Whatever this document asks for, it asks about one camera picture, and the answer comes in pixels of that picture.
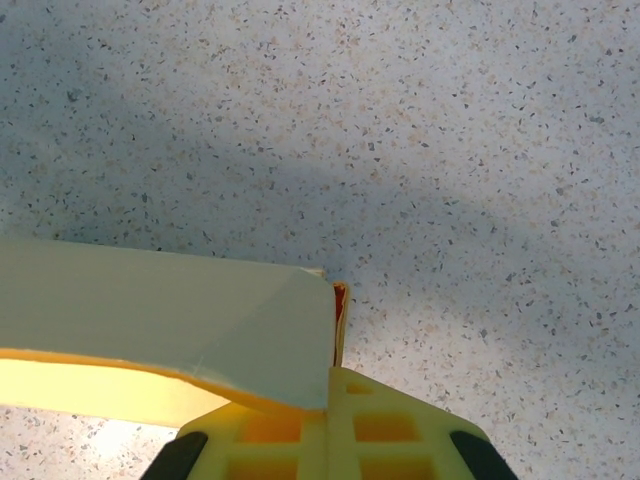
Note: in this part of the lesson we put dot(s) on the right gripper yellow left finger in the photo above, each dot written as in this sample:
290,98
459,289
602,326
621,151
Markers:
270,450

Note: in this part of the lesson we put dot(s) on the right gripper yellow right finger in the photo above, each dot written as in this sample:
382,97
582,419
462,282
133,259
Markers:
390,440

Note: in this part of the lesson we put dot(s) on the yellow paper box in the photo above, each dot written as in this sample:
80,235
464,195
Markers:
150,310

